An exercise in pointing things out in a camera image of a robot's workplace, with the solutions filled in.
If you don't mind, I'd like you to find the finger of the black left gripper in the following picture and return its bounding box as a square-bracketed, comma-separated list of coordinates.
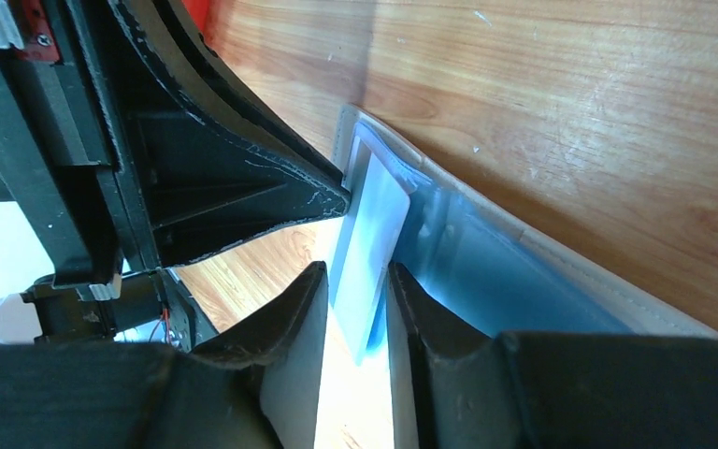
[79, 1, 350, 268]

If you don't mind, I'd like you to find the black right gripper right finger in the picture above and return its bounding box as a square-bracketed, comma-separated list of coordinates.
[387, 263, 718, 448]

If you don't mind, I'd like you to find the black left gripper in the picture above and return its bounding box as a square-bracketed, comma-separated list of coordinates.
[0, 1, 161, 298]

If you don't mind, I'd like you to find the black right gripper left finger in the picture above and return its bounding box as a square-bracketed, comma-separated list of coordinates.
[0, 262, 328, 448]

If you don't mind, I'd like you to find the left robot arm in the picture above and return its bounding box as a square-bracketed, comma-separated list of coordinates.
[0, 1, 351, 350]

